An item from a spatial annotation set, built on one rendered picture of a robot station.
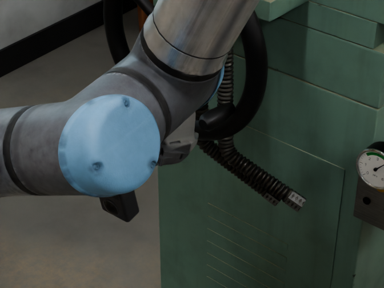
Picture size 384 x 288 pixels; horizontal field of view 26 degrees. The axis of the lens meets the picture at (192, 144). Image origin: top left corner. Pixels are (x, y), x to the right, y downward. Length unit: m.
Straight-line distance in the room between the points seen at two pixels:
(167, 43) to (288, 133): 0.57
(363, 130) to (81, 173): 0.60
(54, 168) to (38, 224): 1.38
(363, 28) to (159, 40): 0.44
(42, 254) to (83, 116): 1.32
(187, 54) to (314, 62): 0.47
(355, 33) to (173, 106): 0.43
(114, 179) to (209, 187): 0.77
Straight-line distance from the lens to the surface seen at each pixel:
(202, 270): 1.65
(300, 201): 1.25
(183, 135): 1.06
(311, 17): 1.22
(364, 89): 1.21
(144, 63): 0.82
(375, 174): 1.18
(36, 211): 2.18
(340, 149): 1.28
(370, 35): 1.17
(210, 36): 0.78
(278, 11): 1.15
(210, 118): 1.07
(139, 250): 2.03
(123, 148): 0.75
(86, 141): 0.73
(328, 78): 1.24
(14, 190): 0.83
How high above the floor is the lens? 1.32
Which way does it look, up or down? 33 degrees down
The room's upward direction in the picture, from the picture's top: straight up
